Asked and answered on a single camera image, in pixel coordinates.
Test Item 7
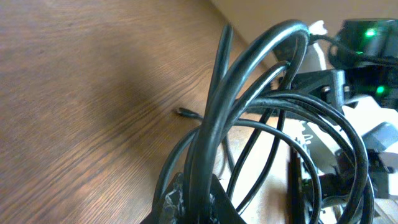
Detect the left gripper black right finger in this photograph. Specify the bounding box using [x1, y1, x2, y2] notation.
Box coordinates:
[210, 174, 246, 224]

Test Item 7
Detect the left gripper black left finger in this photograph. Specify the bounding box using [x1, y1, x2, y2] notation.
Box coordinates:
[141, 172, 185, 224]

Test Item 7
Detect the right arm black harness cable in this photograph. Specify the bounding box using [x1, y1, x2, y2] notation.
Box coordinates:
[309, 34, 398, 68]

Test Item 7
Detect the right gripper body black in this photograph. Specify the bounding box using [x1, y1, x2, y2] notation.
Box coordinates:
[291, 69, 346, 114]

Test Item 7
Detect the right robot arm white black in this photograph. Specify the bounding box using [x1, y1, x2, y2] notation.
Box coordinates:
[244, 19, 397, 223]

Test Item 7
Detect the thick black cable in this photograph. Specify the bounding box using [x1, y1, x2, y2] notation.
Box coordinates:
[152, 19, 376, 224]

